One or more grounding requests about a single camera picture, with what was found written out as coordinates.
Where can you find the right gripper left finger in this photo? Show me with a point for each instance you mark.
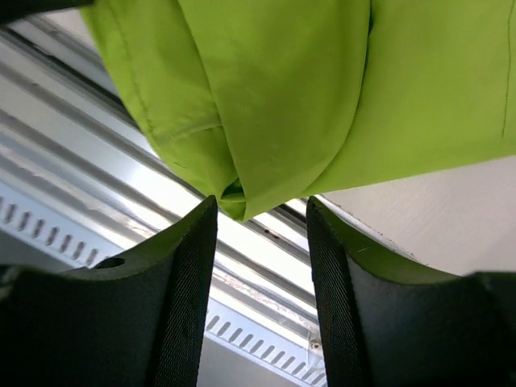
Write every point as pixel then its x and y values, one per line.
pixel 135 319

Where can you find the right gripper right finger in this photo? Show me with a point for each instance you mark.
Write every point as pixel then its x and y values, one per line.
pixel 386 320

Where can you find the lime green shorts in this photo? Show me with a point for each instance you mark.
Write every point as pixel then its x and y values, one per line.
pixel 261 102

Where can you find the white slotted cable duct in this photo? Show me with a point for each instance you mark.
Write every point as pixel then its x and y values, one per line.
pixel 261 327

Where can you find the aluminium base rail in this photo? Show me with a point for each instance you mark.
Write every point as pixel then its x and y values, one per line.
pixel 79 180

